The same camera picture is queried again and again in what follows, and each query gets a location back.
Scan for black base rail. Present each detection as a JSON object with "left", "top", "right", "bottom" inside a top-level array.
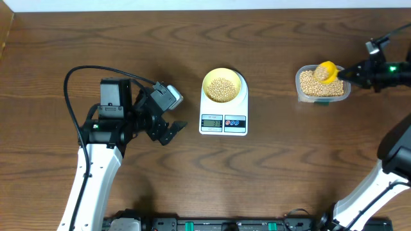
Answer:
[{"left": 102, "top": 210, "right": 393, "bottom": 231}]

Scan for clear container of soybeans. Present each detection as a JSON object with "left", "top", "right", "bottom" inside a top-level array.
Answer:
[{"left": 295, "top": 65, "right": 351, "bottom": 103}]

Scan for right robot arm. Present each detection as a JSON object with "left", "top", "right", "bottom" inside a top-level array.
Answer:
[{"left": 316, "top": 60, "right": 410, "bottom": 230}]

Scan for yellow bowl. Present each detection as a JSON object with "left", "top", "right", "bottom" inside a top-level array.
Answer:
[{"left": 202, "top": 68, "right": 241, "bottom": 103}]

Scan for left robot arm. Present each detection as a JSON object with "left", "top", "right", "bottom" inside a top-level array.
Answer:
[{"left": 58, "top": 78, "right": 187, "bottom": 230}]

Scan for yellow measuring scoop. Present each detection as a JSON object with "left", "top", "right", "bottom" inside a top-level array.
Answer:
[{"left": 313, "top": 61, "right": 340, "bottom": 85}]

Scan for soybeans in bowl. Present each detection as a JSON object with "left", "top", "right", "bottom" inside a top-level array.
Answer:
[{"left": 206, "top": 78, "right": 238, "bottom": 103}]

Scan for white kitchen scale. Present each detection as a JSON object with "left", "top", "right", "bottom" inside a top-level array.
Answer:
[{"left": 198, "top": 71, "right": 249, "bottom": 136}]

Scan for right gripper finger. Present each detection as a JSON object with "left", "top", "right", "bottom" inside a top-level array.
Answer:
[
  {"left": 340, "top": 76, "right": 366, "bottom": 89},
  {"left": 337, "top": 62, "right": 368, "bottom": 79}
]

